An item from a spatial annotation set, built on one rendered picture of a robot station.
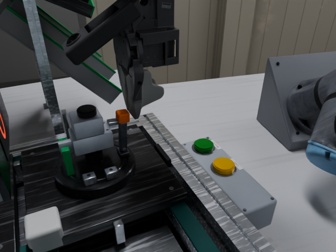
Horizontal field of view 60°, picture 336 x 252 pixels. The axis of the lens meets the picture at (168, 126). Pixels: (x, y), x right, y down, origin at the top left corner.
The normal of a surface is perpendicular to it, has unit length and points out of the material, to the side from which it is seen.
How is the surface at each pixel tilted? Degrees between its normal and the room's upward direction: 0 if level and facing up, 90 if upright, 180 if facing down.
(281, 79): 45
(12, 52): 90
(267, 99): 90
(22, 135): 0
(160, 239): 0
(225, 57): 90
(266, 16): 90
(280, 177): 0
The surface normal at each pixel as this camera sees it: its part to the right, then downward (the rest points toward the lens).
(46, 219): 0.00, -0.85
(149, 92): 0.43, 0.51
